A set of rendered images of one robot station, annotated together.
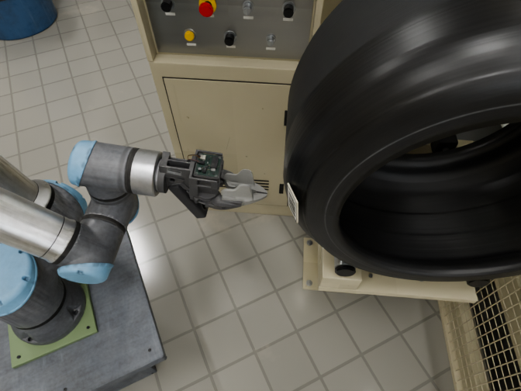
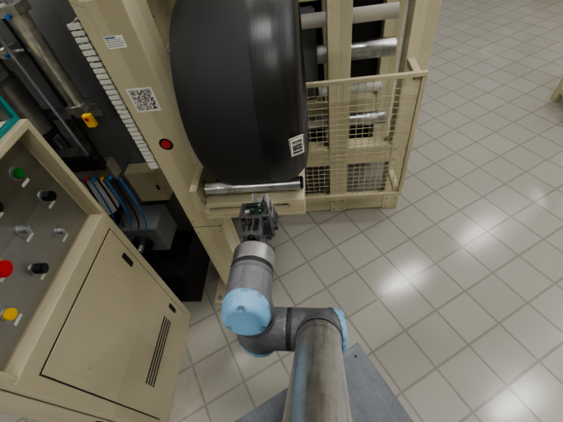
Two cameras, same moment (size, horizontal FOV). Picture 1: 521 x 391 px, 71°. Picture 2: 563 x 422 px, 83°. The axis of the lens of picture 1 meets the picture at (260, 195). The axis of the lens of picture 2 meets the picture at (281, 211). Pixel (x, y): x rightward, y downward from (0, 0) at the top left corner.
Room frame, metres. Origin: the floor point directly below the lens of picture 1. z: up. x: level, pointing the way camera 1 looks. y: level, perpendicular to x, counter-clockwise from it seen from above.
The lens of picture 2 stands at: (0.33, 0.59, 1.66)
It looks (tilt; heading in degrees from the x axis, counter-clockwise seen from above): 49 degrees down; 275
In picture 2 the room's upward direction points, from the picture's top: 11 degrees counter-clockwise
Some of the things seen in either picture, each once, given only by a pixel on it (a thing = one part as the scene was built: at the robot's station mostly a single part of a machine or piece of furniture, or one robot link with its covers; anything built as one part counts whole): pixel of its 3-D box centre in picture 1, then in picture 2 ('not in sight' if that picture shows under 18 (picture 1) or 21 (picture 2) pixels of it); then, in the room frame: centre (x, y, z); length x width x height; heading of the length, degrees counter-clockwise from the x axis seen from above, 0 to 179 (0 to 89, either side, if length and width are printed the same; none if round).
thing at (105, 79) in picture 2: not in sight; (126, 105); (0.82, -0.32, 1.19); 0.05 x 0.04 x 0.48; 85
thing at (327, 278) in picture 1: (337, 217); (254, 198); (0.49, -0.20, 0.83); 0.36 x 0.09 x 0.06; 175
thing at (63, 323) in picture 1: (42, 304); not in sight; (0.32, 0.59, 0.67); 0.19 x 0.19 x 0.10
